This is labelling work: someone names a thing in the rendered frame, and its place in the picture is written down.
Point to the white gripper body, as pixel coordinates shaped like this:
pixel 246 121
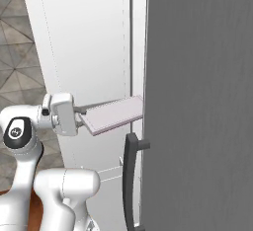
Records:
pixel 64 114

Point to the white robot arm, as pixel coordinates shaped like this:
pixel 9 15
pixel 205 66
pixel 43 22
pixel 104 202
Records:
pixel 19 162

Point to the grey freezer door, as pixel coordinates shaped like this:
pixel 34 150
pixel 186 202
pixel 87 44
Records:
pixel 197 104

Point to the white fridge body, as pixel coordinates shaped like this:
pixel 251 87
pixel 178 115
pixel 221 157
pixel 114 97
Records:
pixel 92 77

